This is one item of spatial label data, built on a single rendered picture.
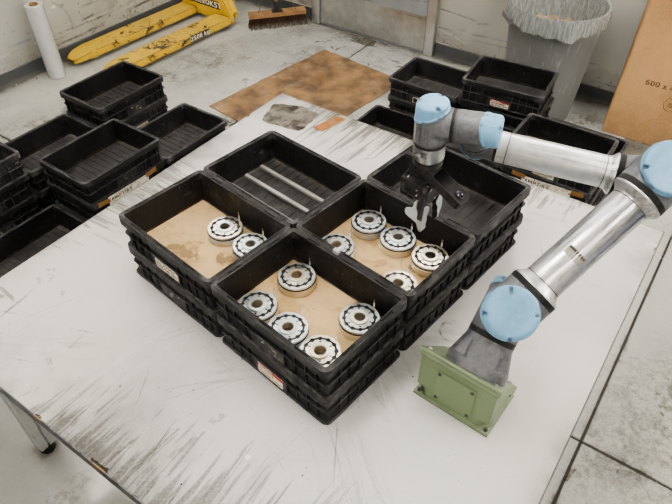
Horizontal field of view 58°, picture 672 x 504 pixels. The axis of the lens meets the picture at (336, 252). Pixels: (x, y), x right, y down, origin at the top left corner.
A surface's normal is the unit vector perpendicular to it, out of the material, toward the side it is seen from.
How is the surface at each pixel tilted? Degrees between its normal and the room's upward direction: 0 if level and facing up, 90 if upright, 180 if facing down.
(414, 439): 0
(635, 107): 73
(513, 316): 52
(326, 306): 0
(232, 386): 0
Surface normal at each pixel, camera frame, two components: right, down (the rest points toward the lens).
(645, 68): -0.55, 0.39
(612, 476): 0.00, -0.73
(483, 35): -0.57, 0.56
